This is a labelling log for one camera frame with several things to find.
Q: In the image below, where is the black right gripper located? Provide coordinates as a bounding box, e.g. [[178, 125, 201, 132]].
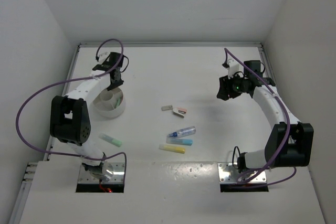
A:
[[217, 72, 248, 101]]

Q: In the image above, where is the grey white eraser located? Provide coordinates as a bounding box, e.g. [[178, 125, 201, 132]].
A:
[[161, 105, 173, 111]]

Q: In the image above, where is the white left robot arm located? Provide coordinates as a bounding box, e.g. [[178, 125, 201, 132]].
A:
[[50, 52, 125, 175]]

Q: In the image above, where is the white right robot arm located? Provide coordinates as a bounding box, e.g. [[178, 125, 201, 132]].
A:
[[217, 59, 314, 172]]

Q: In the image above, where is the green marker in organizer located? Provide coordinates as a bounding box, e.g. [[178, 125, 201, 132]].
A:
[[115, 98, 122, 108]]

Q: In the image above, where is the white round divided organizer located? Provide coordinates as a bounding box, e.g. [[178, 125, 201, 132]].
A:
[[93, 88, 126, 119]]

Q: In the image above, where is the green highlighter marker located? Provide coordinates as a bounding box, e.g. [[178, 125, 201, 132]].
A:
[[99, 133, 122, 147]]

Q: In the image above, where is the clear blue-capped glue bottle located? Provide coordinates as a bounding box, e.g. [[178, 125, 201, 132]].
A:
[[168, 126, 196, 138]]

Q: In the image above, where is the blue highlighter marker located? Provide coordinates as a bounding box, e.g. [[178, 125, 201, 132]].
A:
[[166, 137, 193, 146]]

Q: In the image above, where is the yellow highlighter marker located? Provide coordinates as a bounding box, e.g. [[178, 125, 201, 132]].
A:
[[159, 144, 185, 154]]

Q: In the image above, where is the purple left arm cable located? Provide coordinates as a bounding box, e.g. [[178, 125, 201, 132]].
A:
[[16, 38, 128, 180]]

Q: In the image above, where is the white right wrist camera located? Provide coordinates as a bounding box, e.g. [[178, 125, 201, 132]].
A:
[[227, 59, 239, 79]]

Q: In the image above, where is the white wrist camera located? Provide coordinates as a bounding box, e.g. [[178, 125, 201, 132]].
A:
[[227, 59, 239, 79], [98, 52, 109, 60]]

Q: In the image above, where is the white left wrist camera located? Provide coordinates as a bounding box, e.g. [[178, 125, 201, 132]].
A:
[[98, 52, 109, 60]]

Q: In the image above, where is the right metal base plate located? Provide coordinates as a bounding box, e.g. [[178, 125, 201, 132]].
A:
[[217, 162, 267, 185]]

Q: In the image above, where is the metal base plate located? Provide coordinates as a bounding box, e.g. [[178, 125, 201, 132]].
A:
[[217, 162, 267, 185], [78, 162, 125, 184]]

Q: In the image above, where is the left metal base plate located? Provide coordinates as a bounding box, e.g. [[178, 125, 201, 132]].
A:
[[78, 162, 125, 184]]

